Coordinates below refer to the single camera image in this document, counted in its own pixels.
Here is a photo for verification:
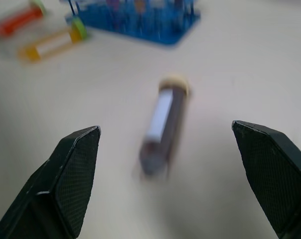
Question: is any red tube with green cap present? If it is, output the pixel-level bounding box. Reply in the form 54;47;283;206
0;0;47;38

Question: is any purple tube with cream cap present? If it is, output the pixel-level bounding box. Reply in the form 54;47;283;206
138;72;193;179

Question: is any blue tube rack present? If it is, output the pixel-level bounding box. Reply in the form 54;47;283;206
59;0;201;47

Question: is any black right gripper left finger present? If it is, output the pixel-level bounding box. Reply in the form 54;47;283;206
0;125;102;239

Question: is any orange tube with green cap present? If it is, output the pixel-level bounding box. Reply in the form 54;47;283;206
17;18;88;63

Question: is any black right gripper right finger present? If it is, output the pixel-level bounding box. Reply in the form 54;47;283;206
231;120;301;239

